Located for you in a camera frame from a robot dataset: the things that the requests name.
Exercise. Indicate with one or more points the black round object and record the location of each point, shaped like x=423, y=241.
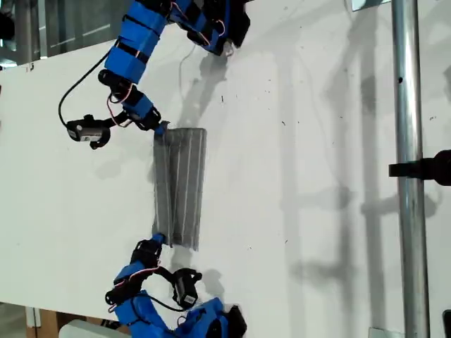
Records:
x=6, y=25

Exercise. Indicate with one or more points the white box under table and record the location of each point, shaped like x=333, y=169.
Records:
x=88, y=331

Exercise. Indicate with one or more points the steel post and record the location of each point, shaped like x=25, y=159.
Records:
x=408, y=141

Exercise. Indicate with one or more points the grey striped towel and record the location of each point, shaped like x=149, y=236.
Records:
x=183, y=190

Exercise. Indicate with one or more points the black clamp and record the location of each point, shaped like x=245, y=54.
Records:
x=423, y=169

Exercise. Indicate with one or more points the wooden table leg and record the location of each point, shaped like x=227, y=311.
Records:
x=47, y=324

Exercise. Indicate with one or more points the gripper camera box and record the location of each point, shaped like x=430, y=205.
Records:
x=88, y=132
x=186, y=287

